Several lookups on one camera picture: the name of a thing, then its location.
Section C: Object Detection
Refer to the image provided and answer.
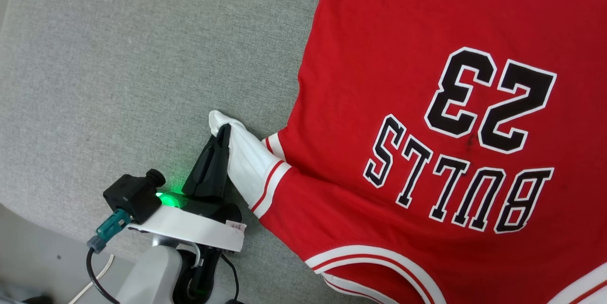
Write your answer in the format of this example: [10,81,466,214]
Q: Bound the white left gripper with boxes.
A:
[127,123,248,253]

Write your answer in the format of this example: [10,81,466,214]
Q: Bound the teal cable connector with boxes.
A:
[86,209,132,254]

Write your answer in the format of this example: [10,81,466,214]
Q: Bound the thin white cable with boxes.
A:
[68,253,115,304]

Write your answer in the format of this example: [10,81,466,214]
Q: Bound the grey fabric sofa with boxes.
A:
[0,0,375,304]

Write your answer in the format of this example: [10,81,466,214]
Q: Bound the red Bulls basketball jersey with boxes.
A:
[209,0,607,304]

